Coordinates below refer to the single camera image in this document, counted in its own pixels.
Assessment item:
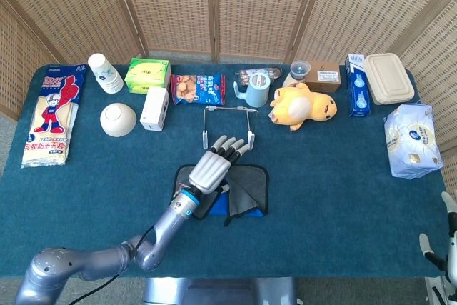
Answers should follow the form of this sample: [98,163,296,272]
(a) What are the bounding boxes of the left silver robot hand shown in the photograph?
[188,135,255,195]

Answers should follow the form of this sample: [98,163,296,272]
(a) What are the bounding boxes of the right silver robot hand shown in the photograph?
[419,191,457,281]

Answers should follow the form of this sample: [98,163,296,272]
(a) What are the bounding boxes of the grey and blue cloth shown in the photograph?
[174,164,270,228]

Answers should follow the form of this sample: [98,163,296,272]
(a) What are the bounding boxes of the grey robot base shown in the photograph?
[141,276,298,305]

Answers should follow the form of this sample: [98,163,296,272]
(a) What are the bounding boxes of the blue biscuit bag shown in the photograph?
[171,73,226,107]

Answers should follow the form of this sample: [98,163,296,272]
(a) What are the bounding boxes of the white cardboard box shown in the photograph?
[139,86,170,131]

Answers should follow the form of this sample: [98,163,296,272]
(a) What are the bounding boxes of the light blue mug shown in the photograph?
[233,72,271,109]

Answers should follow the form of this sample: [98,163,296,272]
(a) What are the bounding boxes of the clear snack packet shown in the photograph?
[235,65,283,86]

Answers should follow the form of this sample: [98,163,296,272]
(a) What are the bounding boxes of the teal carpet table cover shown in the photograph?
[0,64,453,279]

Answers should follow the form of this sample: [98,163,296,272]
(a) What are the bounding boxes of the beige upturned bowl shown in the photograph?
[99,102,138,138]

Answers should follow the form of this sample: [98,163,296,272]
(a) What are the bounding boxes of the yellow plush toy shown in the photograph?
[268,82,338,131]

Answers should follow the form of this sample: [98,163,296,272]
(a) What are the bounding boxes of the pale blue tissue pack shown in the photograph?
[383,103,444,180]

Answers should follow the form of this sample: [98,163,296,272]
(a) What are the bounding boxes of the green tissue box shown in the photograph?
[124,57,171,95]

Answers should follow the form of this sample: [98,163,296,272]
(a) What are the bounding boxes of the clear lidded plastic jar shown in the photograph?
[283,60,311,88]

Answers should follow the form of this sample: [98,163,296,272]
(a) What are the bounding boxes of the brown cardboard box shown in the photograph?
[305,61,341,94]

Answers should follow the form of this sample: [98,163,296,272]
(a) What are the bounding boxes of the stack of paper cups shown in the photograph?
[87,53,124,95]

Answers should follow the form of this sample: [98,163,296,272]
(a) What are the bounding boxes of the long blue carton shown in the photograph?
[344,54,372,118]

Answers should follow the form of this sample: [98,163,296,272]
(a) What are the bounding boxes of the wooden rattan folding screen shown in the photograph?
[0,0,457,191]

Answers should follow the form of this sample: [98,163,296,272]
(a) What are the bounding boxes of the beige lidded lunch box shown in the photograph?
[363,52,416,106]

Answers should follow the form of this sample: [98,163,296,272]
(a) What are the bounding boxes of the metal wire rack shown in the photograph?
[201,105,258,151]

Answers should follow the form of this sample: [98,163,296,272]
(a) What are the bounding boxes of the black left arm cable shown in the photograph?
[76,225,157,305]

